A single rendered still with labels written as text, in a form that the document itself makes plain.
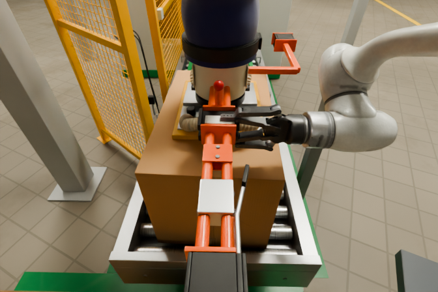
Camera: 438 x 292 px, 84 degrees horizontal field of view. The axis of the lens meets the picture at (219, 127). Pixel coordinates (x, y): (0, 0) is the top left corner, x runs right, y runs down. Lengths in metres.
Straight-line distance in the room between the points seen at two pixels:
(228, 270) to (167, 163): 0.39
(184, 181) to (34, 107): 1.07
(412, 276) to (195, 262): 0.65
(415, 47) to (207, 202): 0.46
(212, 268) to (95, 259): 1.38
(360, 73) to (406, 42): 0.12
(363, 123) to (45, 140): 1.57
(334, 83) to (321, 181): 1.39
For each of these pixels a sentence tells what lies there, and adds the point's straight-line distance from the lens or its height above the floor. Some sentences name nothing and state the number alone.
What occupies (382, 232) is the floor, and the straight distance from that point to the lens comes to 1.92.
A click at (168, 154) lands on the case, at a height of 0.95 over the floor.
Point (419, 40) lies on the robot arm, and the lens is 0.57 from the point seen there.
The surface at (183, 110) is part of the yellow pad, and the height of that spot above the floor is 0.97.
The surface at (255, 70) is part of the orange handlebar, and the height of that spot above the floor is 1.08.
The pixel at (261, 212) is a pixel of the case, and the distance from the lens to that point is 0.78.
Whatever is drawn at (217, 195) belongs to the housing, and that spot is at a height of 1.09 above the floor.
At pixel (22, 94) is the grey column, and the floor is 0.82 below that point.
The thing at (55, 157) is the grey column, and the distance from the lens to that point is 1.80.
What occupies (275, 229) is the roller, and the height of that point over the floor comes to 0.55.
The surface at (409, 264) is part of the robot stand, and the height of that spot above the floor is 0.75.
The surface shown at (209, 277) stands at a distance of 0.38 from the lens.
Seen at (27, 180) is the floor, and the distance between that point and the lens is 2.33.
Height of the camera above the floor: 1.46
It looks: 40 degrees down
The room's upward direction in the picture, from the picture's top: straight up
